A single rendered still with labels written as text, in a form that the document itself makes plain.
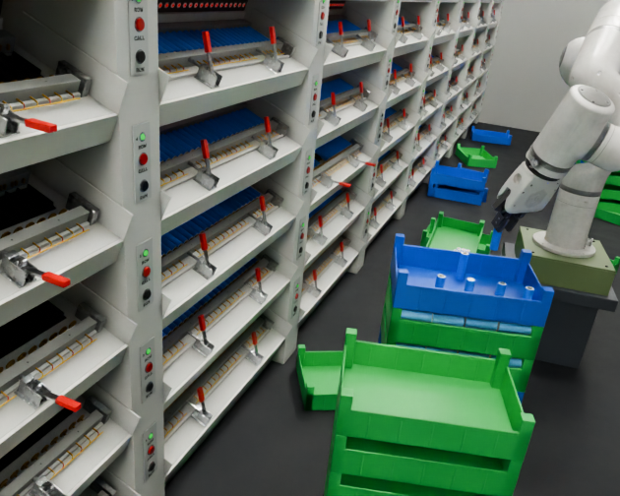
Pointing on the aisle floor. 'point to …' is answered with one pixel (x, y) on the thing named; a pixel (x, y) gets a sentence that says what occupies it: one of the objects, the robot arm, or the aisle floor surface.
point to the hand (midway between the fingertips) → (505, 220)
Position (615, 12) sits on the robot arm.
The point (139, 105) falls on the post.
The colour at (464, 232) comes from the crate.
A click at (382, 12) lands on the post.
